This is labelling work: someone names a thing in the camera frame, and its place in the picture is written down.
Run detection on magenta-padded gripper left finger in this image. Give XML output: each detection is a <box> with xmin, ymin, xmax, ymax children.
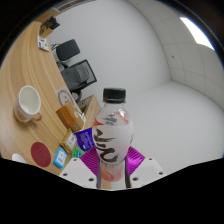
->
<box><xmin>59</xmin><ymin>146</ymin><xmax>102</xmax><ymax>190</ymax></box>

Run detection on white mug with bear print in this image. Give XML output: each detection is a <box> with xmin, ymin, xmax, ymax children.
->
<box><xmin>13</xmin><ymin>85</ymin><xmax>43</xmax><ymax>123</ymax></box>

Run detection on purple box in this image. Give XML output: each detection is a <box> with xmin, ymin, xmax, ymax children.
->
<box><xmin>74</xmin><ymin>127</ymin><xmax>98</xmax><ymax>153</ymax></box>

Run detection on flat round red coaster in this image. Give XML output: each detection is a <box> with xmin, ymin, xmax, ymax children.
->
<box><xmin>30</xmin><ymin>141</ymin><xmax>52</xmax><ymax>168</ymax></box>

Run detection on tan box with white label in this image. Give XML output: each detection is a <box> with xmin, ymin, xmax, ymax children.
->
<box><xmin>61</xmin><ymin>129</ymin><xmax>79</xmax><ymax>154</ymax></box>

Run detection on grey mesh office chair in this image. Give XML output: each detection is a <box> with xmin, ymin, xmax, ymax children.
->
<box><xmin>60</xmin><ymin>59</ymin><xmax>98</xmax><ymax>101</ymax></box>

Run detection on white and green leaflet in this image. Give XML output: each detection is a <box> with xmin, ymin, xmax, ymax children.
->
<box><xmin>37</xmin><ymin>35</ymin><xmax>50</xmax><ymax>52</ymax></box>

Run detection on white round cable grommet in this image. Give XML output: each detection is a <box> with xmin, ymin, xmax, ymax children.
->
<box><xmin>11</xmin><ymin>153</ymin><xmax>27</xmax><ymax>164</ymax></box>

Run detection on brown wooden box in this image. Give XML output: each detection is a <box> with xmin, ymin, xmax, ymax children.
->
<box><xmin>55</xmin><ymin>101</ymin><xmax>85</xmax><ymax>134</ymax></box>

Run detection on black office chair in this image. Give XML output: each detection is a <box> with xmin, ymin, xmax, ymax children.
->
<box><xmin>53</xmin><ymin>39</ymin><xmax>81</xmax><ymax>64</ymax></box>

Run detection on ceiling light panel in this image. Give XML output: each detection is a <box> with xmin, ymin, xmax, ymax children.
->
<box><xmin>179</xmin><ymin>16</ymin><xmax>215</xmax><ymax>52</ymax></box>

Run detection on wooden glass-door shelf unit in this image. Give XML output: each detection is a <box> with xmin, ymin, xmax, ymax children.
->
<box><xmin>53</xmin><ymin>0</ymin><xmax>98</xmax><ymax>13</ymax></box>

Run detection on dark box on wooden stand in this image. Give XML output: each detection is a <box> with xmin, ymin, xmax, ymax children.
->
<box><xmin>39</xmin><ymin>16</ymin><xmax>61</xmax><ymax>38</ymax></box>

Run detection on clear black-capped drink bottle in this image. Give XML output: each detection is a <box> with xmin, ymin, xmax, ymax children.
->
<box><xmin>91</xmin><ymin>87</ymin><xmax>135</xmax><ymax>183</ymax></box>

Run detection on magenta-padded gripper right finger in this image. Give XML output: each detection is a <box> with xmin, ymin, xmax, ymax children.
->
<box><xmin>123</xmin><ymin>146</ymin><xmax>167</xmax><ymax>190</ymax></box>

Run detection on light blue packet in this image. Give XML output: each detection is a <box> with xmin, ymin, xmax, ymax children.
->
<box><xmin>53</xmin><ymin>147</ymin><xmax>68</xmax><ymax>169</ymax></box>

